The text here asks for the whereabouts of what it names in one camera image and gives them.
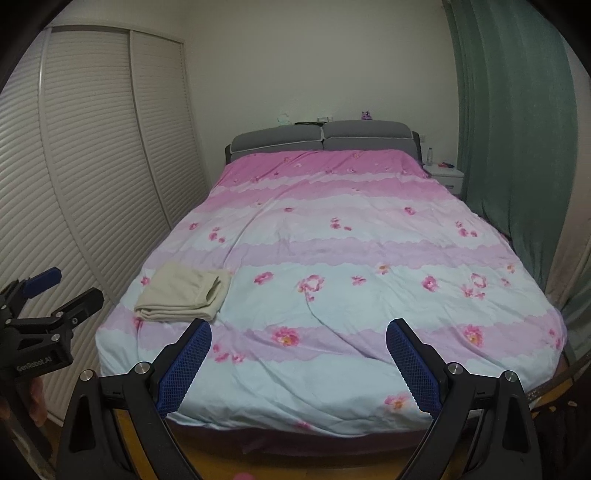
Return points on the pink floral bed duvet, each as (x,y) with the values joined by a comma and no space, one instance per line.
(325,249)

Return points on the cream beige pants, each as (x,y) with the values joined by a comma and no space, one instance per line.
(177,293)

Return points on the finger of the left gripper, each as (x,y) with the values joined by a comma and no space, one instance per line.
(42,282)
(81,308)

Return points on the green curtain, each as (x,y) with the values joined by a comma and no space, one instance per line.
(524,145)

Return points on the white louvered wardrobe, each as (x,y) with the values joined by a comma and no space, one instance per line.
(99,162)

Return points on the white bedside table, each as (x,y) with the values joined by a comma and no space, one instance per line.
(451,178)

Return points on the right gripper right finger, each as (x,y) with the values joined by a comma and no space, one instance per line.
(504,444)

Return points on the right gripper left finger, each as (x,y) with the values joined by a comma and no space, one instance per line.
(92,445)

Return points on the grey upholstered headboard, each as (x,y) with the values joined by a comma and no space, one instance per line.
(330,136)

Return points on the person's left hand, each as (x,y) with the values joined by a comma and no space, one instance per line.
(32,393)

